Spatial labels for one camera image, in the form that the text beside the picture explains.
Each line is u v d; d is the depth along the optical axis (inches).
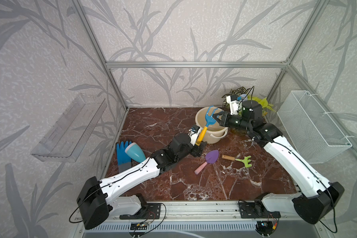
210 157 36.9
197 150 25.3
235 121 23.2
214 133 33.4
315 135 23.6
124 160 34.8
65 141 26.9
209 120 27.9
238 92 38.0
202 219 28.5
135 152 34.8
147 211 28.4
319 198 14.7
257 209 25.8
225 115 23.6
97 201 15.2
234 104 24.7
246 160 35.9
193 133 24.2
